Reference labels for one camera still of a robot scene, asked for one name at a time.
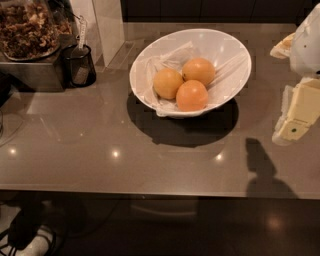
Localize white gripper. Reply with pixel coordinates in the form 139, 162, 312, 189
270, 3, 320, 146

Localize white pillar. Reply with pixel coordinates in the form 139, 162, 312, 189
69, 0, 125, 66

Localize glass jar of granola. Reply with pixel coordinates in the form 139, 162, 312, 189
0, 0, 60, 61

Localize clear plastic utensil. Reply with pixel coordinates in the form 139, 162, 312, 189
71, 15, 87, 58

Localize white bowl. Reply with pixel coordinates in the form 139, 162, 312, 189
129, 29, 252, 118

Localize orange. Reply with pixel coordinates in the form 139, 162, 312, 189
182, 58, 216, 86
176, 80, 208, 112
153, 68, 183, 100

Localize black cables under table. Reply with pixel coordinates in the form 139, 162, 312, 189
0, 196, 58, 256

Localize steel box stand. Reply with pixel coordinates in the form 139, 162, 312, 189
0, 35, 76, 92

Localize white paper liner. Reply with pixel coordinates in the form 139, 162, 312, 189
130, 41, 251, 118

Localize black mesh cup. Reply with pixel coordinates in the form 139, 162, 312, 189
61, 45, 96, 87

